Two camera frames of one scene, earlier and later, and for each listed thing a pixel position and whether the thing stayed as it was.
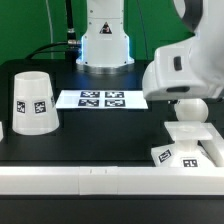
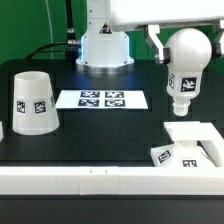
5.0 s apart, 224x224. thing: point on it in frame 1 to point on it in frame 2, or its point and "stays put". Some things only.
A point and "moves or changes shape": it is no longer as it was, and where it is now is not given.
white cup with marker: x=34 y=107 stays put
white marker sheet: x=101 y=99 stays put
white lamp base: x=186 y=153 moves or changes shape
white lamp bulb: x=191 y=110 moves or changes shape
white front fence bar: x=112 y=180 stays put
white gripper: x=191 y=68 to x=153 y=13
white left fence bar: x=1 y=132 stays put
